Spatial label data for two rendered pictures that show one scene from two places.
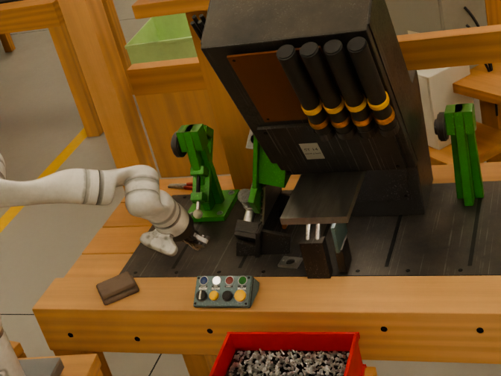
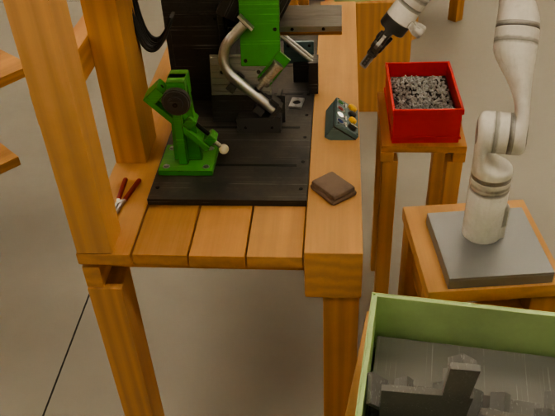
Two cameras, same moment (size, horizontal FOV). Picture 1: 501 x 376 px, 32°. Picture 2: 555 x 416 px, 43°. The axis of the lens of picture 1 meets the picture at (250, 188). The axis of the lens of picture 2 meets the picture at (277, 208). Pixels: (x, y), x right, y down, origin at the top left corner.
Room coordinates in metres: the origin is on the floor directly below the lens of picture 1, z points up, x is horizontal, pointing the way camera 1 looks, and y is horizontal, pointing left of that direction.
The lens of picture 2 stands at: (2.57, 1.76, 2.02)
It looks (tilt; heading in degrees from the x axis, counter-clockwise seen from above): 38 degrees down; 251
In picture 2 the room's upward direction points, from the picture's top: 3 degrees counter-clockwise
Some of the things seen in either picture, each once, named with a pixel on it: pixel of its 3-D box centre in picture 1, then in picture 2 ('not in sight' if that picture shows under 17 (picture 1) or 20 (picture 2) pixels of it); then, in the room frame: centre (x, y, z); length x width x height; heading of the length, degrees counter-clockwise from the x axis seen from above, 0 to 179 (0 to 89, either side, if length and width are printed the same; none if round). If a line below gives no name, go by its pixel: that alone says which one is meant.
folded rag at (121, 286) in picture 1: (117, 287); (333, 186); (1.96, 0.41, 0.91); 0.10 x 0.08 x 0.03; 104
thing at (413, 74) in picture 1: (364, 145); (205, 30); (2.08, -0.33, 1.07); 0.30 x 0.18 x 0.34; 65
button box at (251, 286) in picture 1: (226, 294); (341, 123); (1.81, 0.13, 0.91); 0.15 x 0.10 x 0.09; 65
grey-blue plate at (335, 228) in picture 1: (341, 240); (299, 61); (1.81, -0.18, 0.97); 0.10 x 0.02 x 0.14; 155
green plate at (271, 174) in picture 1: (273, 154); (260, 24); (1.97, -0.08, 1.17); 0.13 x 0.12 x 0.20; 65
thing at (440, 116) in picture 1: (440, 126); not in sight; (1.98, -0.51, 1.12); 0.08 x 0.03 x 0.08; 155
